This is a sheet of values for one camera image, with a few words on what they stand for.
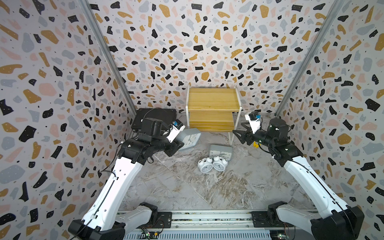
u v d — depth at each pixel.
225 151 0.91
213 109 0.78
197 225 0.73
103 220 0.36
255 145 0.67
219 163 0.86
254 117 0.61
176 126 0.58
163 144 0.62
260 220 0.74
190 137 0.73
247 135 0.64
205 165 0.86
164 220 0.73
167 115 1.14
